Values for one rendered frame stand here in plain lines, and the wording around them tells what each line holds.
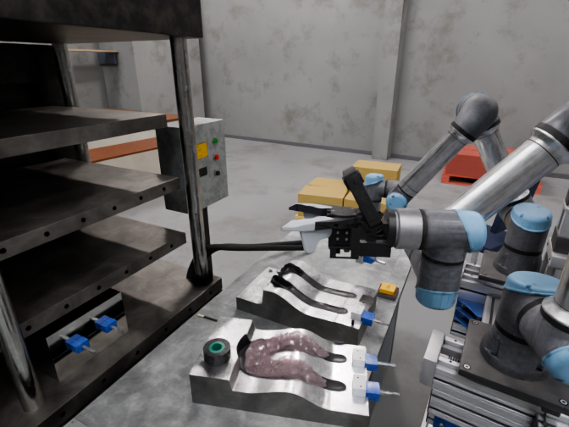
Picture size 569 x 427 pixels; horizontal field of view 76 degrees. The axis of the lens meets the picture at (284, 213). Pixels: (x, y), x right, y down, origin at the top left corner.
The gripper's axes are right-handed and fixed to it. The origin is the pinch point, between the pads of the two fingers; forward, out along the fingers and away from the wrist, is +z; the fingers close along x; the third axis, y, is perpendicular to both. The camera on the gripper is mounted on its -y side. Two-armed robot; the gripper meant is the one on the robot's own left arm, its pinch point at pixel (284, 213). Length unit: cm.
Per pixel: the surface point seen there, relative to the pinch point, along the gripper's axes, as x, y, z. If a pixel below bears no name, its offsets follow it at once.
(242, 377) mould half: 23, 56, 14
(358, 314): 50, 48, -21
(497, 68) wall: 599, -104, -290
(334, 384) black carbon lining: 26, 58, -13
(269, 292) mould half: 57, 45, 11
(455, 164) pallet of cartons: 513, 46, -212
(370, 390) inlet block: 23, 56, -23
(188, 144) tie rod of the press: 74, -8, 45
